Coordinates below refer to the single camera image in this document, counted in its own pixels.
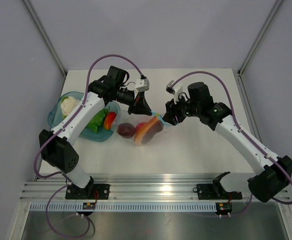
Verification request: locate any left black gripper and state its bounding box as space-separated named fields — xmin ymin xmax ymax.
xmin=115 ymin=86 xmax=152 ymax=116

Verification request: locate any teal plastic food container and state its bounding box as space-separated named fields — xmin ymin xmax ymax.
xmin=47 ymin=91 xmax=120 ymax=142

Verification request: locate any aluminium rail frame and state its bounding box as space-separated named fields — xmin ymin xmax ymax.
xmin=19 ymin=173 xmax=290 ymax=203

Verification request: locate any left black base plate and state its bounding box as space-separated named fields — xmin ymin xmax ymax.
xmin=65 ymin=183 xmax=110 ymax=200

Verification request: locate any green toy lettuce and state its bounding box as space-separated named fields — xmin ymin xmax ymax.
xmin=86 ymin=108 xmax=109 ymax=133

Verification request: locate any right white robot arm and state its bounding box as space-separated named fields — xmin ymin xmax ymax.
xmin=163 ymin=81 xmax=292 ymax=203

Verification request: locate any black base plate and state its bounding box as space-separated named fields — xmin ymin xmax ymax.
xmin=65 ymin=183 xmax=110 ymax=200
xmin=192 ymin=183 xmax=243 ymax=200

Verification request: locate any red toy apple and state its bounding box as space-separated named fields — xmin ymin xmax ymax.
xmin=135 ymin=122 xmax=146 ymax=132

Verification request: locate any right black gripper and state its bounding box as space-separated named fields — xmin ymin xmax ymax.
xmin=162 ymin=92 xmax=201 ymax=126

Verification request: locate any orange toy pepper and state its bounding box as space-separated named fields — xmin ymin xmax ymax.
xmin=103 ymin=111 xmax=117 ymax=130

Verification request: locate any white slotted cable duct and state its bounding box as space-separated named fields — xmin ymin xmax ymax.
xmin=30 ymin=202 xmax=217 ymax=213

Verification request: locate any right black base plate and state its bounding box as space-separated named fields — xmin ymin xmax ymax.
xmin=192 ymin=183 xmax=243 ymax=200

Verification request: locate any white cauliflower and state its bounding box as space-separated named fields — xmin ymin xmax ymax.
xmin=60 ymin=96 xmax=80 ymax=118

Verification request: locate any clear zip top bag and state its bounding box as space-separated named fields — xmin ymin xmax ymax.
xmin=115 ymin=111 xmax=173 ymax=147

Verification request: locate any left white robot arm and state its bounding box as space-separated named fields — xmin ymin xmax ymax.
xmin=39 ymin=66 xmax=151 ymax=200

